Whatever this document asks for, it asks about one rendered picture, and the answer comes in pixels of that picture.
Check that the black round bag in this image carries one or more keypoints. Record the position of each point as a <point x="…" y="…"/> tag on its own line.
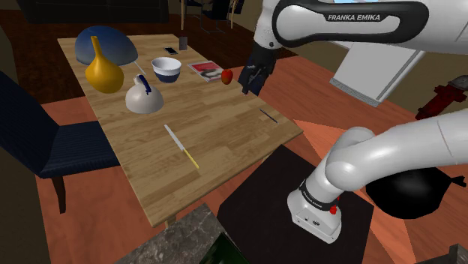
<point x="406" y="193"/>

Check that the red and white book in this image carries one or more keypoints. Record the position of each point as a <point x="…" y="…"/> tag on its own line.
<point x="206" y="69"/>

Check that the dark blue chair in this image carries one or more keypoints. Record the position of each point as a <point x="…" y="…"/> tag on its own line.
<point x="69" y="146"/>

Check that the red fire hydrant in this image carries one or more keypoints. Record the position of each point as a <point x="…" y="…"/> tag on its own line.
<point x="442" y="98"/>

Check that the blue pen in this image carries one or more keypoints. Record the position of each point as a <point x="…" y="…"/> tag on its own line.
<point x="268" y="116"/>

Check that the white bowl with blue base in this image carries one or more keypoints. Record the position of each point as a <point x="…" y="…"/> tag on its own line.
<point x="166" y="69"/>

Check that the dark green box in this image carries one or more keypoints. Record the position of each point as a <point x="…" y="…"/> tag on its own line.
<point x="225" y="252"/>

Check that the dark wooden chair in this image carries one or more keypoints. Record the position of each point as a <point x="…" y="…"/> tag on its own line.
<point x="215" y="14"/>

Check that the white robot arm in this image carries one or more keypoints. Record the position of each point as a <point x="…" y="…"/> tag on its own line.
<point x="387" y="150"/>

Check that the black robot stand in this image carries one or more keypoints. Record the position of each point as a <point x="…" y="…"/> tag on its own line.
<point x="256" y="212"/>

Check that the grey marble block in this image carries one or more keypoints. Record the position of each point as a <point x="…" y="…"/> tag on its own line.
<point x="182" y="237"/>

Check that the yellow vase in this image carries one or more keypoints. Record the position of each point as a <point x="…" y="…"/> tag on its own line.
<point x="104" y="75"/>

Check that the black phone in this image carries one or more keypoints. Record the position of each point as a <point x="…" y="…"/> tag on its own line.
<point x="170" y="50"/>

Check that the large blue dome bowl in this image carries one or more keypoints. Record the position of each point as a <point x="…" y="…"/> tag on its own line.
<point x="113" y="44"/>

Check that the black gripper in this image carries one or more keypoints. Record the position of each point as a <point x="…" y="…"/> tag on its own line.
<point x="260" y="60"/>

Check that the red apple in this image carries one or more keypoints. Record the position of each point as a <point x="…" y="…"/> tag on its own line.
<point x="227" y="76"/>

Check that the wooden table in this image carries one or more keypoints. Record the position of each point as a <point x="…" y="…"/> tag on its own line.
<point x="219" y="124"/>

